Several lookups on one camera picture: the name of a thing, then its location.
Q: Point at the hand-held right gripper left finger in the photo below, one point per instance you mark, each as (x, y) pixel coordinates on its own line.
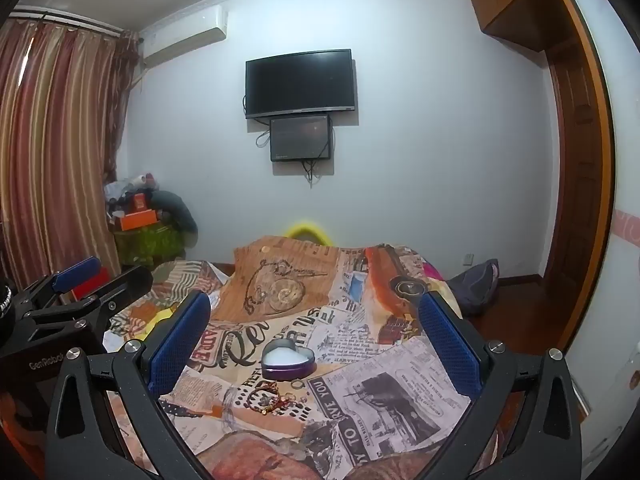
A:
(180, 345)

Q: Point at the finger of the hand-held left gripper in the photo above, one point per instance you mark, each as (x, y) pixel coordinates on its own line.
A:
(127, 282)
(75, 271)

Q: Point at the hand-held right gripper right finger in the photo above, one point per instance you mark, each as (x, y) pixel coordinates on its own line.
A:
(450, 345)

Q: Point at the yellow cloth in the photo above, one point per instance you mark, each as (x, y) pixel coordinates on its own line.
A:
(157, 320)

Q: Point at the green patterned cloth cover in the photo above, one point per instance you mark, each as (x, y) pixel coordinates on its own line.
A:
(145, 245)

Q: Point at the striped brown bedding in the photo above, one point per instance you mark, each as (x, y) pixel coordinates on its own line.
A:
(185, 277)

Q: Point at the dark backpack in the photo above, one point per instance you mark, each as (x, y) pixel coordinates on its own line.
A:
(475, 287)

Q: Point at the flat orange box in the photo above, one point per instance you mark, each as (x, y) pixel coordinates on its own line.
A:
(137, 220)

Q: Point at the pink cloth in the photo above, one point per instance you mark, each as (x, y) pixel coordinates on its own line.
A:
(432, 270)

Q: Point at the small red box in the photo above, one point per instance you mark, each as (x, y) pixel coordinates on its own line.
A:
(140, 201)

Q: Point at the white plastic bags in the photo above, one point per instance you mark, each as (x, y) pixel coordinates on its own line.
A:
(127, 185)

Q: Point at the striped brown curtain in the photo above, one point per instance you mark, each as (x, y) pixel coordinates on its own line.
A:
(55, 150)

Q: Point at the printed newspaper-pattern blanket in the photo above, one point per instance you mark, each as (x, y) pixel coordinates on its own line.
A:
(300, 310)

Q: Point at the yellow plastic seat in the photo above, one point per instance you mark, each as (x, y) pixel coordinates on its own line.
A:
(307, 230)

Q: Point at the brown wooden door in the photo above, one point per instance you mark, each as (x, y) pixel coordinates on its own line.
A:
(580, 160)

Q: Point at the white air conditioner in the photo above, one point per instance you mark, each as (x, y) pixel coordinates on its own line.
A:
(185, 35)

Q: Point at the brown wooden overhead cabinet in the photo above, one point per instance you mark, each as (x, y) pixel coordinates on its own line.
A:
(515, 5)

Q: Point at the white wall socket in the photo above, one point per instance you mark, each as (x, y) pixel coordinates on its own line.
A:
(468, 258)

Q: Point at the small black wall monitor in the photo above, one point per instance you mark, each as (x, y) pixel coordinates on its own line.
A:
(300, 137)

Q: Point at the curtain rail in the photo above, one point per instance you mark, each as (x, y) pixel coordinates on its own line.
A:
(70, 19)

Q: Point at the black wall television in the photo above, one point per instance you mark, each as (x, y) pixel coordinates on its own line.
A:
(300, 82)

